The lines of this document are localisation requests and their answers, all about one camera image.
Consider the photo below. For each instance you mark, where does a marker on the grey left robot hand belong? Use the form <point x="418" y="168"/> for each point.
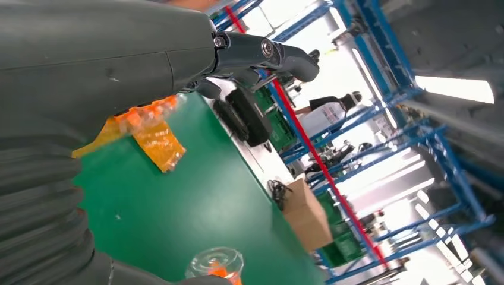
<point x="98" y="47"/>

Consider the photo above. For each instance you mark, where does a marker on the yellow plastic sheet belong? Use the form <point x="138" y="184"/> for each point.
<point x="161" y="149"/>

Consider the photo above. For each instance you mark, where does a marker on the black carrying case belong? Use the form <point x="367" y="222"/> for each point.
<point x="252" y="118"/>

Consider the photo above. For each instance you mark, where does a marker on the white table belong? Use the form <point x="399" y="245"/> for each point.
<point x="260" y="161"/>

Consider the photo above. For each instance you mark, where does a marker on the green plastic crate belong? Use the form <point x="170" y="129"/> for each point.
<point x="338" y="244"/>
<point x="281" y="130"/>

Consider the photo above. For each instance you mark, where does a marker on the background person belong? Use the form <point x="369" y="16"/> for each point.
<point x="327" y="112"/>

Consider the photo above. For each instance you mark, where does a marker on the background humanoid robot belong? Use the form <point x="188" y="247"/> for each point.
<point x="334" y="155"/>

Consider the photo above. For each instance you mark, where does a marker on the brown cardboard box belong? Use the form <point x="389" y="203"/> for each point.
<point x="307" y="216"/>

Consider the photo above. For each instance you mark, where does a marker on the long ceiling light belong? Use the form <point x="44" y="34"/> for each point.
<point x="453" y="88"/>

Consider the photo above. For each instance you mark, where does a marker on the blue metal rack frame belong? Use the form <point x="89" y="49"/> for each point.
<point x="374" y="35"/>

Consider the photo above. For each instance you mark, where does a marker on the blue cart frame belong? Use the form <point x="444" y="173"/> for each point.
<point x="453" y="185"/>

